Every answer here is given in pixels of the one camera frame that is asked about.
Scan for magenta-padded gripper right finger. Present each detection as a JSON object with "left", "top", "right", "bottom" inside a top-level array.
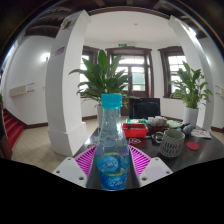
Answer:
[{"left": 127, "top": 144, "right": 174, "bottom": 189}]

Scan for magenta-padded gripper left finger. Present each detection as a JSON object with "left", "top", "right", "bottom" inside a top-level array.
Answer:
[{"left": 52, "top": 144, "right": 101, "bottom": 190}]

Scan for clear blue-capped water bottle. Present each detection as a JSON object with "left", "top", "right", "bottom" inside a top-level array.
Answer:
[{"left": 95, "top": 93, "right": 132, "bottom": 191}]

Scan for grey patterned ceramic mug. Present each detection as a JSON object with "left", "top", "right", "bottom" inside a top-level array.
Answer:
[{"left": 153, "top": 129, "right": 186, "bottom": 159}]

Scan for round pink printed sticker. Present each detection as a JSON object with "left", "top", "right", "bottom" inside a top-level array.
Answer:
[{"left": 128, "top": 137, "right": 143, "bottom": 146}]

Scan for red plastic box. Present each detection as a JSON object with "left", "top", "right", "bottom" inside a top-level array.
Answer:
[{"left": 122, "top": 122, "right": 149, "bottom": 139}]

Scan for flat round red coaster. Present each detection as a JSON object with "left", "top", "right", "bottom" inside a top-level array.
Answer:
[{"left": 186, "top": 141, "right": 200, "bottom": 151}]

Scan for dark tray of small jars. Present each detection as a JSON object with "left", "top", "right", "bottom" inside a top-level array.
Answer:
[{"left": 147, "top": 115, "right": 169, "bottom": 133}]

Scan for light green folded cloth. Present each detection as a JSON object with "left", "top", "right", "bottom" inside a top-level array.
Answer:
[{"left": 166, "top": 119, "right": 183, "bottom": 130}]

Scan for green flat box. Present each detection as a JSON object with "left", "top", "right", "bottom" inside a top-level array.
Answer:
[{"left": 125, "top": 118, "right": 149, "bottom": 126}]

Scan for white printed paper leaflet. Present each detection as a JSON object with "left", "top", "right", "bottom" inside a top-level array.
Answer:
[{"left": 190, "top": 128, "right": 213, "bottom": 140}]

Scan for black office chair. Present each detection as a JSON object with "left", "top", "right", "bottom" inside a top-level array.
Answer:
[{"left": 128, "top": 97, "right": 162, "bottom": 120}]

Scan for potted leafy plant white pot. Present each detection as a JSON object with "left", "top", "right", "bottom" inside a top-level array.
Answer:
[
  {"left": 69, "top": 49, "right": 133, "bottom": 129},
  {"left": 169, "top": 60, "right": 213, "bottom": 128}
]

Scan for red carpeted staircase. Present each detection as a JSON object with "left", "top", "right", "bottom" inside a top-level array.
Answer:
[{"left": 2, "top": 108, "right": 25, "bottom": 149}]

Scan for brown wooden double door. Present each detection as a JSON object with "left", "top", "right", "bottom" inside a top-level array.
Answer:
[{"left": 105, "top": 46, "right": 155, "bottom": 99}]

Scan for brown framed window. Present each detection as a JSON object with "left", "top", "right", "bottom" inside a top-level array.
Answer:
[
  {"left": 79, "top": 46, "right": 101, "bottom": 98},
  {"left": 158, "top": 45, "right": 188, "bottom": 99}
]

